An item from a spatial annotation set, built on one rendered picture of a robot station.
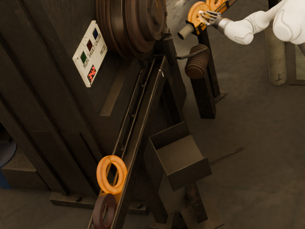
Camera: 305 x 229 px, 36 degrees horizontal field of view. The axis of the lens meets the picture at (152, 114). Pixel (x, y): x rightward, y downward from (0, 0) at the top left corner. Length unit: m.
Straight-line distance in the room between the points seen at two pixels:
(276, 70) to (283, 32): 1.17
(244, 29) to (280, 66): 0.68
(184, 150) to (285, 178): 0.80
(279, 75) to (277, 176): 0.77
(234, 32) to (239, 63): 0.94
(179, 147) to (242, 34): 0.75
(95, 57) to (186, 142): 0.63
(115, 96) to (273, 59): 1.29
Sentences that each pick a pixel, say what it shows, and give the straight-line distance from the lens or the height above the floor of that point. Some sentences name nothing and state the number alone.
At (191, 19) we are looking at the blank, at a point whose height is 0.74.
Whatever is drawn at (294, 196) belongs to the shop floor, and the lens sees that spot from 2.87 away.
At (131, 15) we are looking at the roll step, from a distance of 2.25.
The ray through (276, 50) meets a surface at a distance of 3.21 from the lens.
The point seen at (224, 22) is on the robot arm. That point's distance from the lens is 2.78.
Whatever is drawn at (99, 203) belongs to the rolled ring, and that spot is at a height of 0.78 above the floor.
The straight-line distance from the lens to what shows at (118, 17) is 2.22.
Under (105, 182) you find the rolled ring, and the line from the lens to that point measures 2.21.
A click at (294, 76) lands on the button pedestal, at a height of 0.01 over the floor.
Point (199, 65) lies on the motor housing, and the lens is 2.91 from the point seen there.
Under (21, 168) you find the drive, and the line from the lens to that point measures 3.20.
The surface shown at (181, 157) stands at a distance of 2.36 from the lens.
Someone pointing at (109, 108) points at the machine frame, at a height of 0.87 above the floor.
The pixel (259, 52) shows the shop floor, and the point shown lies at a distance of 3.70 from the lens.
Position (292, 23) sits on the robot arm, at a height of 1.10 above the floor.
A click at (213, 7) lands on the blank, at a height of 0.70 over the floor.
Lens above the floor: 2.45
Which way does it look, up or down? 46 degrees down
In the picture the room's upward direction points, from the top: 21 degrees counter-clockwise
